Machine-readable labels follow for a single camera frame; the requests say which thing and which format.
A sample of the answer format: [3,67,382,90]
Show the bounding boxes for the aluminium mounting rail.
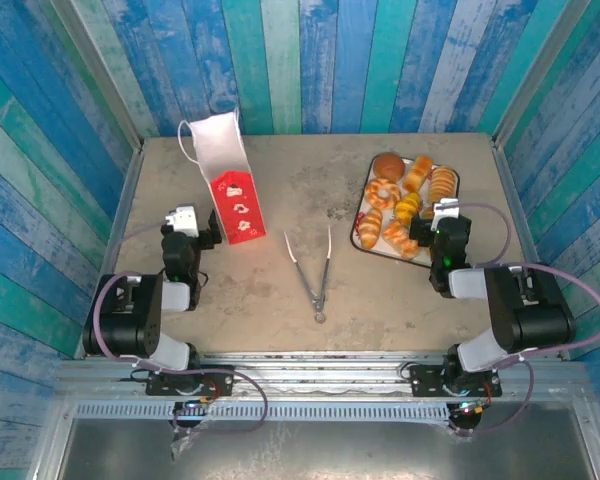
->
[54,352,589,401]

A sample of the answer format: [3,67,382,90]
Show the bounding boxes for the ring shaped fake bread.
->
[363,178,402,211]

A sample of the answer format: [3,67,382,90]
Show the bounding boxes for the metal tongs with white tips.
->
[283,224,333,324]

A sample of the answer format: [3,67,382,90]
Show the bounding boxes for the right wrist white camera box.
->
[431,197,461,220]

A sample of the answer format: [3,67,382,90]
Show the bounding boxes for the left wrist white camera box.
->
[163,203,200,237]

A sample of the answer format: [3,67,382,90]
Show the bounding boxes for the round brown fake bun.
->
[372,152,406,184]

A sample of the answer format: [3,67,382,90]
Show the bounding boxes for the grey slotted cable duct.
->
[74,402,451,421]

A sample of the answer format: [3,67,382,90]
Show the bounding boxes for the aluminium frame post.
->
[493,0,594,144]
[49,0,144,151]

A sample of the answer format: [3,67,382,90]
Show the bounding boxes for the orange white twisted fake pastry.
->
[382,219,422,261]

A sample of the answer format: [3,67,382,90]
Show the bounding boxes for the long golden fake loaf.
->
[403,155,435,195]

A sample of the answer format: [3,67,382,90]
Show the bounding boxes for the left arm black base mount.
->
[144,363,235,397]

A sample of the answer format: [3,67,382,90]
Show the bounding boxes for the white strawberry print tray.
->
[349,154,461,271]

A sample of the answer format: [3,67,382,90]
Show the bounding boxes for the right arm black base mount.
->
[409,362,502,399]

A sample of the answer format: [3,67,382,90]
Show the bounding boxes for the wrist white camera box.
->
[431,197,461,220]
[163,203,200,237]

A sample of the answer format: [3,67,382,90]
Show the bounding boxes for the red and white paper bag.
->
[178,107,269,246]

